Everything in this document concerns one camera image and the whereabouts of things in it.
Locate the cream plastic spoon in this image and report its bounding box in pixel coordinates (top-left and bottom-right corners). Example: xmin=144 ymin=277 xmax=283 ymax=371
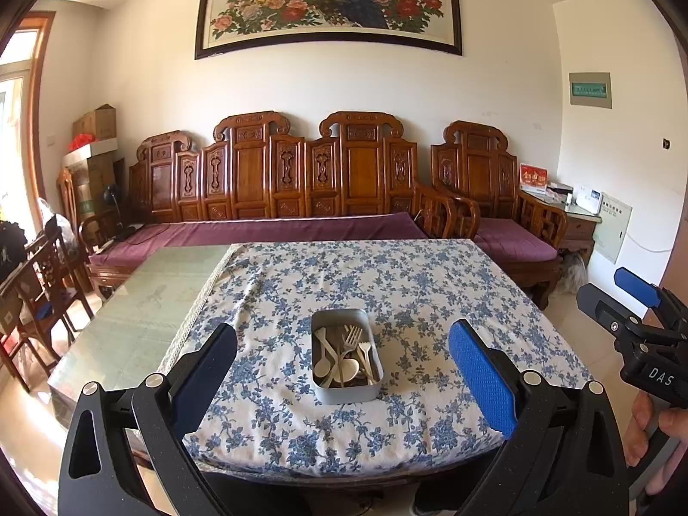
xmin=314 ymin=327 xmax=338 ymax=366

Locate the clear plastic bag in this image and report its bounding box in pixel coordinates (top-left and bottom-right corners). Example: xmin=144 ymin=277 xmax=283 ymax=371
xmin=37 ymin=197 xmax=74 ymax=249

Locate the wooden door frame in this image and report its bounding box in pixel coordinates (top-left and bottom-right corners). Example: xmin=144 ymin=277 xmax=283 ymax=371
xmin=0 ymin=11 xmax=58 ymax=210

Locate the brown cardboard box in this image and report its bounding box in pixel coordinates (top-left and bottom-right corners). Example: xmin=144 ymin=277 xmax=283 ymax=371
xmin=72 ymin=104 xmax=118 ymax=143

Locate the grey fluffy object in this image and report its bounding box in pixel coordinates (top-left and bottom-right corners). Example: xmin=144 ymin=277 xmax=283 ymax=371
xmin=559 ymin=252 xmax=590 ymax=296

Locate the white cable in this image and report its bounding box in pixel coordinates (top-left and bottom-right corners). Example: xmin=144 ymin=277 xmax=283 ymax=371
xmin=629 ymin=226 xmax=674 ymax=255

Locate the red desk calendar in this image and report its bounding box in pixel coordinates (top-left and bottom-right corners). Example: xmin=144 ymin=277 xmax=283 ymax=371
xmin=519 ymin=164 xmax=549 ymax=192

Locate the stack of cardboard boxes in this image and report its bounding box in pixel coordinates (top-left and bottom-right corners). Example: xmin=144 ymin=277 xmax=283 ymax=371
xmin=70 ymin=158 xmax=128 ymax=227

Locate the brown wooden chopstick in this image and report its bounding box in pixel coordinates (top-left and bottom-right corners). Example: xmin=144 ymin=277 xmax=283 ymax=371
xmin=355 ymin=344 xmax=378 ymax=386

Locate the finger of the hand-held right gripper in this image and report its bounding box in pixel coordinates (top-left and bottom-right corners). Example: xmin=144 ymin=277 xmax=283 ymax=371
xmin=614 ymin=267 xmax=688 ymax=329
xmin=576 ymin=283 xmax=642 ymax=334

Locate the white cardboard box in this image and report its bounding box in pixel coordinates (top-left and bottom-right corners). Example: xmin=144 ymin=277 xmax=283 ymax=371
xmin=61 ymin=138 xmax=119 ymax=171

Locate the black bag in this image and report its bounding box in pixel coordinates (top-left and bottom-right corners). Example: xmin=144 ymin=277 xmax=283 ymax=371
xmin=0 ymin=220 xmax=28 ymax=287

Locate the grey metal tin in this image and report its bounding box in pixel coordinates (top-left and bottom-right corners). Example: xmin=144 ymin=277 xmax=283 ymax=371
xmin=310 ymin=309 xmax=384 ymax=405

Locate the carved wooden sofa bench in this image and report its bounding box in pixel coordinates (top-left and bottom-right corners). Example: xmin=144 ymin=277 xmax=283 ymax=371
xmin=78 ymin=111 xmax=482 ymax=302

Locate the framed peacock flower painting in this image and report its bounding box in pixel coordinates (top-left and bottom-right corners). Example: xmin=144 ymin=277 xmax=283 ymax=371
xmin=194 ymin=0 xmax=464 ymax=61

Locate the grey wall electrical box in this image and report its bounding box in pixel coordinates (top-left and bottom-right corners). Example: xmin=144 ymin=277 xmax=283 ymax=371
xmin=568 ymin=71 xmax=612 ymax=110

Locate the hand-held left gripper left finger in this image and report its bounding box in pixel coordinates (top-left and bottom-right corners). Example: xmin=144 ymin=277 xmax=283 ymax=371
xmin=58 ymin=323 xmax=238 ymax=516

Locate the carved wooden armchair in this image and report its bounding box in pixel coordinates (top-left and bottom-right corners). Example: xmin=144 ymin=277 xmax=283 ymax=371
xmin=430 ymin=120 xmax=568 ymax=310

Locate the wooden side table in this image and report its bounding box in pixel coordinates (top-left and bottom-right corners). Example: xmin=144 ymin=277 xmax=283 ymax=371
xmin=559 ymin=204 xmax=603 ymax=267

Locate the white metal panel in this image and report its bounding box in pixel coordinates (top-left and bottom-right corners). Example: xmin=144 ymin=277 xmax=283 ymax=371
xmin=591 ymin=192 xmax=633 ymax=264

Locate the black desk lamp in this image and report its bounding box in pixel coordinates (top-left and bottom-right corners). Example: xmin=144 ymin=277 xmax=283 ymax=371
xmin=102 ymin=184 xmax=138 ymax=243

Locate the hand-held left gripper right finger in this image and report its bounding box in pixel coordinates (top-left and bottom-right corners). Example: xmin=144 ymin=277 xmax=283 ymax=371
xmin=448 ymin=319 xmax=630 ymax=516

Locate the metal fork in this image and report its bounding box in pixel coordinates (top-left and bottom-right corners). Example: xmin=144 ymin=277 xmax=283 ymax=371
xmin=336 ymin=324 xmax=363 ymax=388

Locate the person's right hand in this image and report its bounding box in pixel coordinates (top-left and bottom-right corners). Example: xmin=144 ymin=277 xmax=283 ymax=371
xmin=626 ymin=392 xmax=688 ymax=495

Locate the blue floral tablecloth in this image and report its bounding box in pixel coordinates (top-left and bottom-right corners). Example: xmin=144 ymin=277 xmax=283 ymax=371
xmin=158 ymin=239 xmax=595 ymax=479

